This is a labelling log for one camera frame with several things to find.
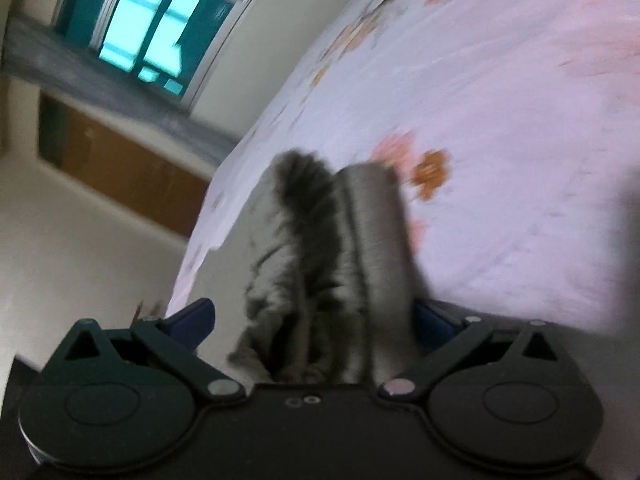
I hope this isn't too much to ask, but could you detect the floral white bed sheet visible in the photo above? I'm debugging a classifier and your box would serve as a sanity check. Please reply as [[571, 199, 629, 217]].
[[165, 0, 636, 338]]

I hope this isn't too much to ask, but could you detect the window with teal glass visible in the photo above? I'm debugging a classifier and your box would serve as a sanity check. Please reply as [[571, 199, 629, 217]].
[[52, 0, 282, 110]]

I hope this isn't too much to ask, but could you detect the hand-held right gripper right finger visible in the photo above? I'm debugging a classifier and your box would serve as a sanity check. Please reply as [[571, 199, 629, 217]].
[[377, 299, 576, 402]]

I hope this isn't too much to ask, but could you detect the wooden chair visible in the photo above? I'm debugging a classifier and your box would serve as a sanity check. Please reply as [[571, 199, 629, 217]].
[[131, 299, 167, 322]]

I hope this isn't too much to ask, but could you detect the brown wooden door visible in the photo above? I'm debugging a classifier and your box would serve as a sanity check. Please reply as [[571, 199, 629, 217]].
[[39, 94, 212, 237]]

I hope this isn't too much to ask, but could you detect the grey curtain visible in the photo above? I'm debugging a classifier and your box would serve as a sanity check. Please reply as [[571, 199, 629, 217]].
[[4, 14, 240, 167]]

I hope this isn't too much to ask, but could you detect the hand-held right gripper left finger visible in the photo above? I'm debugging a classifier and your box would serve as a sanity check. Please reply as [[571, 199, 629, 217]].
[[42, 298, 246, 401]]

